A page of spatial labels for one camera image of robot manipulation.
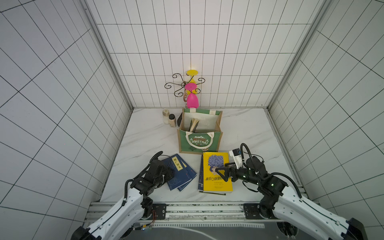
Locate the yellow book purple illustration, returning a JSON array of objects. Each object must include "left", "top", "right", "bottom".
[{"left": 203, "top": 152, "right": 233, "bottom": 195}]

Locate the blue book with label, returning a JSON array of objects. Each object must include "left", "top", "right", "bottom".
[{"left": 163, "top": 154, "right": 188, "bottom": 191}]

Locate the burlap Christmas canvas bag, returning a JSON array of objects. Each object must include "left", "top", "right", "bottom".
[{"left": 177, "top": 109, "right": 223, "bottom": 155}]

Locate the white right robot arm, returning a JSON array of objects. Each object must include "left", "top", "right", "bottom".
[{"left": 210, "top": 143, "right": 368, "bottom": 240}]

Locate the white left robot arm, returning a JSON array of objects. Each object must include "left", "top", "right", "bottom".
[{"left": 71, "top": 151, "right": 175, "bottom": 240}]

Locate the dark bottom book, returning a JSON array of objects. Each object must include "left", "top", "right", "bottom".
[{"left": 198, "top": 156, "right": 204, "bottom": 193}]

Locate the black-lidded spice jar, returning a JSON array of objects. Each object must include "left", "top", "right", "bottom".
[{"left": 169, "top": 114, "right": 177, "bottom": 128}]

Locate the white powder spice jar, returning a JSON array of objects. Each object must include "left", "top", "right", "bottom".
[{"left": 162, "top": 109, "right": 170, "bottom": 125}]

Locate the pink plastic goblet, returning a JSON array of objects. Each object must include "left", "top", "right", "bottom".
[{"left": 185, "top": 83, "right": 199, "bottom": 109}]

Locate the dark metal cup stand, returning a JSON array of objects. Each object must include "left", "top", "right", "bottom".
[{"left": 164, "top": 74, "right": 206, "bottom": 109}]

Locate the yellow plastic goblet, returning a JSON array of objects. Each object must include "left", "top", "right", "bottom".
[{"left": 185, "top": 70, "right": 201, "bottom": 96}]

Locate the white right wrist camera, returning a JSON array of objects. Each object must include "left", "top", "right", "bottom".
[{"left": 229, "top": 148, "right": 243, "bottom": 169}]

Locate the metal base rail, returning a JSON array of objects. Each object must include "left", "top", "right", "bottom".
[{"left": 85, "top": 202, "right": 281, "bottom": 228}]

